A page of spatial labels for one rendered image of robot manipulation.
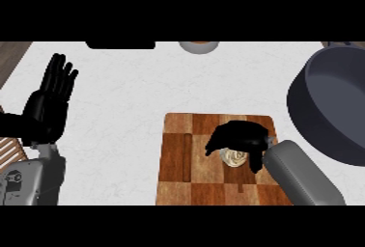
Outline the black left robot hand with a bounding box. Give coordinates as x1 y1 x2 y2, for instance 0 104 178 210
0 52 79 148

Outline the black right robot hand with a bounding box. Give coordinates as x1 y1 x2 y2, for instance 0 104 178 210
203 120 270 175

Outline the white frosted cupcake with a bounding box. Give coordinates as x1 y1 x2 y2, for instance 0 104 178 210
218 147 249 168

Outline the checkered wooden cutting board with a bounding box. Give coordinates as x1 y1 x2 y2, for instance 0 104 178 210
155 112 293 206

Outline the dark grey pot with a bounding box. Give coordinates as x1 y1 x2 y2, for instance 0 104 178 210
285 41 365 167

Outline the brown wooden slatted object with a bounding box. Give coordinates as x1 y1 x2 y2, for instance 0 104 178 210
0 136 29 172

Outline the black flat appliance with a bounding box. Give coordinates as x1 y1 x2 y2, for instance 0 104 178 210
84 41 156 50

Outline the pale grey bowl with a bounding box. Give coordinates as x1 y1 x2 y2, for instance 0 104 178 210
178 41 221 55

